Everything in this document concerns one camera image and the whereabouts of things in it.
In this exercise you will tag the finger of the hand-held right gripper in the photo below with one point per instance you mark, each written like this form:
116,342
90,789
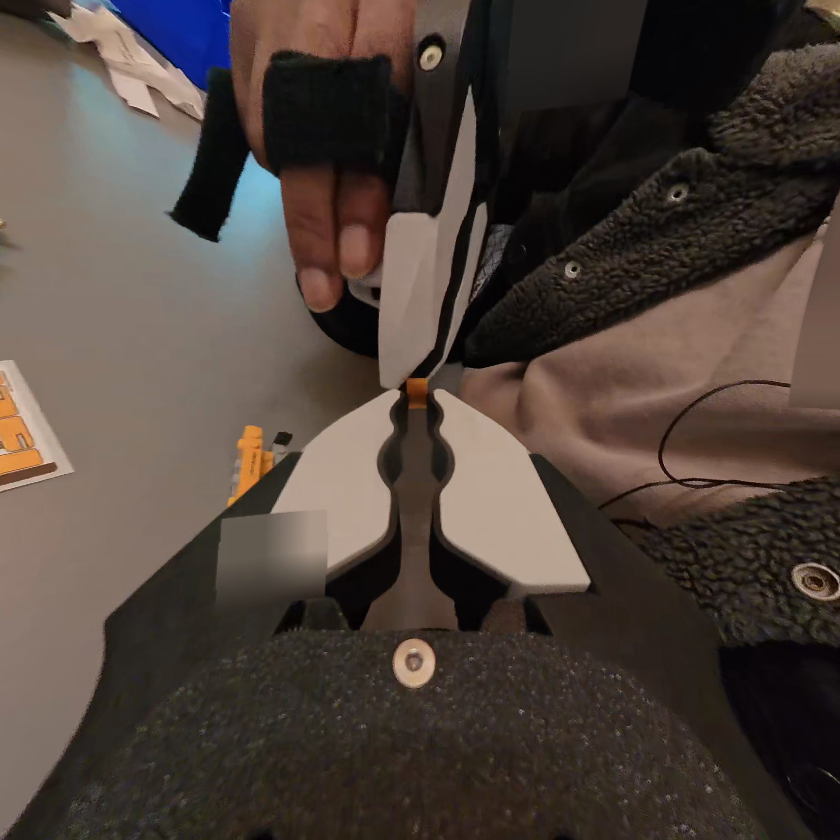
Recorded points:
410,295
478,249

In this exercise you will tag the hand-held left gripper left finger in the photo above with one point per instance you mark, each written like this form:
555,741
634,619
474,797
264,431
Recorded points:
328,472

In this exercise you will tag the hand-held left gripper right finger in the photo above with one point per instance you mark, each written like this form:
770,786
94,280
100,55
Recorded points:
512,518

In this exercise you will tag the orange toy brick assembly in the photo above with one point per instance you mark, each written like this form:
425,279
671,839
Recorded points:
249,466

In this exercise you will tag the small orange white brick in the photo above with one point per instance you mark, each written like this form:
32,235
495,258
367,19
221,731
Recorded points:
417,394

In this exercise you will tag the grey desk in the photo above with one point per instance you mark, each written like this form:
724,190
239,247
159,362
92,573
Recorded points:
131,295

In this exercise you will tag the person's right hand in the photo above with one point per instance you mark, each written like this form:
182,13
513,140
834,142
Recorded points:
315,26

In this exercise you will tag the black padded cushion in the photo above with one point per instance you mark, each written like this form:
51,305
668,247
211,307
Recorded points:
341,328

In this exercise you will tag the person's beige clothing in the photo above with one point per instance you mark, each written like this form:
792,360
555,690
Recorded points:
590,407

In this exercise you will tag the person's black fleece jacket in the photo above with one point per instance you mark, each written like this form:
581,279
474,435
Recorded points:
656,229

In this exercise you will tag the large blue bin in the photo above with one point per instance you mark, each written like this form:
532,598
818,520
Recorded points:
177,33

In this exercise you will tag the orange sticker sheet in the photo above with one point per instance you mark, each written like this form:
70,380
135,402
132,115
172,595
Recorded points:
26,433

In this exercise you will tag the white paper sheet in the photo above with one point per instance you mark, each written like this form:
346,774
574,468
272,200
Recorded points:
131,59

